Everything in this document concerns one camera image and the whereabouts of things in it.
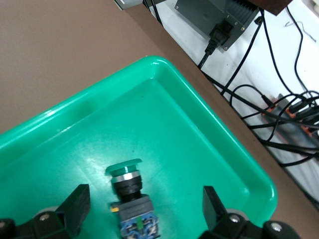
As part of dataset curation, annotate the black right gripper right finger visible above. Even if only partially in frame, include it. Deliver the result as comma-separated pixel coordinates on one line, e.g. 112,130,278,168
201,185,300,239

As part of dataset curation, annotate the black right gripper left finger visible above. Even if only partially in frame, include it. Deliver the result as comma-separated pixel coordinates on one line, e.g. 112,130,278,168
0,183,91,239

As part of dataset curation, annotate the green mushroom push button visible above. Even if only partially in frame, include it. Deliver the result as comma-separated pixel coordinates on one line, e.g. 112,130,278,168
105,158,160,239

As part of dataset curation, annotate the green plastic tray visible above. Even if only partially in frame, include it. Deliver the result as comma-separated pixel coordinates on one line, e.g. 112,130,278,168
0,55,279,239

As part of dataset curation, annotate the orange power strip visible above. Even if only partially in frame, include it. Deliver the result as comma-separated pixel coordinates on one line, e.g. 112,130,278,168
261,93,319,145

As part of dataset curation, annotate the grey power supply box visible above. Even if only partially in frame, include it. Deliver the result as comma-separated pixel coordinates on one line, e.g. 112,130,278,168
173,0,258,52

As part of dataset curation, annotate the dark brown panel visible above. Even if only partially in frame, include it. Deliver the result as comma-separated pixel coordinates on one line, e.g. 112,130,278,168
249,0,298,16

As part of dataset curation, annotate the thin black cable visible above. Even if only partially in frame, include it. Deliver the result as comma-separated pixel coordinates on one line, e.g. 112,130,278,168
284,6,319,93
220,15,264,97

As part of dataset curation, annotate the black power cord with plug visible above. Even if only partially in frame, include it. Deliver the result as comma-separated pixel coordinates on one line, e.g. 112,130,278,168
197,20,234,70

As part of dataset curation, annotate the grey metal camera bracket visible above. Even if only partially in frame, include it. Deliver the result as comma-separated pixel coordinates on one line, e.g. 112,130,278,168
114,0,145,11

